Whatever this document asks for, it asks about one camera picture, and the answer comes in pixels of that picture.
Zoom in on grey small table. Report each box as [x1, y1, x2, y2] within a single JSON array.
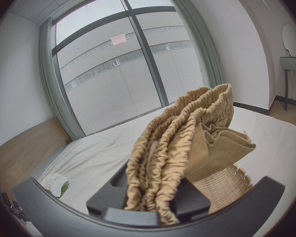
[[280, 56, 296, 111]]

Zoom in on grey-green curtain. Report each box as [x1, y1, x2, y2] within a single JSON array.
[[159, 0, 224, 102], [39, 17, 87, 141]]

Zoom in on bed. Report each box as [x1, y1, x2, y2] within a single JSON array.
[[0, 105, 296, 217]]

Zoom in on window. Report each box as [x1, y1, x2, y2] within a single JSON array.
[[50, 0, 209, 138]]

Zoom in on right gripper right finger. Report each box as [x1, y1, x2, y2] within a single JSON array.
[[173, 177, 211, 220]]

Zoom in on cream white garment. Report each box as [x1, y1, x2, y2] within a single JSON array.
[[40, 173, 68, 197]]

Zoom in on green garment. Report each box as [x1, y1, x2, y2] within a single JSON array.
[[60, 181, 70, 198]]

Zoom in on round woven basket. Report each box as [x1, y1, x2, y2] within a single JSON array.
[[191, 163, 254, 215]]

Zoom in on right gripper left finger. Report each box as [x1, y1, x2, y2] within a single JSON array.
[[86, 159, 129, 216]]

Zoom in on tan shorts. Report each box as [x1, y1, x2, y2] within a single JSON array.
[[124, 83, 257, 226]]

